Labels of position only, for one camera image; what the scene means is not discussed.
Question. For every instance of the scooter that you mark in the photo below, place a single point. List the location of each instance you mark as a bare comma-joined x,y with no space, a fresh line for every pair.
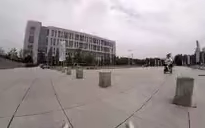
167,69

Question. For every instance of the grey paved slab plaza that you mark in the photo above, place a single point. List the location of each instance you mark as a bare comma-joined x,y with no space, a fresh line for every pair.
90,100

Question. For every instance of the person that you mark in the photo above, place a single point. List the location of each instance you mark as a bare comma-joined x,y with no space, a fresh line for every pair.
168,59

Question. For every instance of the distant line of trees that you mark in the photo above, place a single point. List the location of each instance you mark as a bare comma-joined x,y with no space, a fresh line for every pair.
146,61

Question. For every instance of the dark vehicle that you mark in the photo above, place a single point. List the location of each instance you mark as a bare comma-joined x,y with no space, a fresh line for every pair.
45,66

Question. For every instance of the large grey multi-storey building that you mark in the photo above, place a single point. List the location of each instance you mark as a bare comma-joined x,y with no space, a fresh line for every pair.
76,41

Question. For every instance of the row of stone bollards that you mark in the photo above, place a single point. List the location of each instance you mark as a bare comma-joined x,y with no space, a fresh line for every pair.
184,91

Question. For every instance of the white banner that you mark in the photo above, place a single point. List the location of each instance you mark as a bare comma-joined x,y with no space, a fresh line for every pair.
62,50

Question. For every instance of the robot's own part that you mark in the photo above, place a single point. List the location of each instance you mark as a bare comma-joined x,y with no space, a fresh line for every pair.
66,126
129,125

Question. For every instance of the wide grey stone steps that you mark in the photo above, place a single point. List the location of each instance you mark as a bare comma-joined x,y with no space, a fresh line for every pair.
3,62

